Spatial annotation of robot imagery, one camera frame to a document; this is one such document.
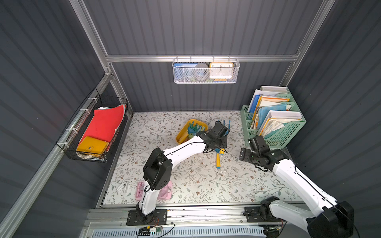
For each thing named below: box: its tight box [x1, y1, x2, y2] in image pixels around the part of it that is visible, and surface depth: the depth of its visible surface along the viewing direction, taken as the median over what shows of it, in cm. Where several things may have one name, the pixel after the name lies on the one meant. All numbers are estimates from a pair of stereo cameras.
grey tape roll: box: [193, 62, 210, 82], surface depth 89 cm
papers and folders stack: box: [247, 85, 303, 137], surface depth 93 cm
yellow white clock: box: [209, 61, 235, 82], surface depth 90 cm
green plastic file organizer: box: [240, 85, 307, 149], surface depth 92 cm
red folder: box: [78, 104, 124, 146], surface depth 75 cm
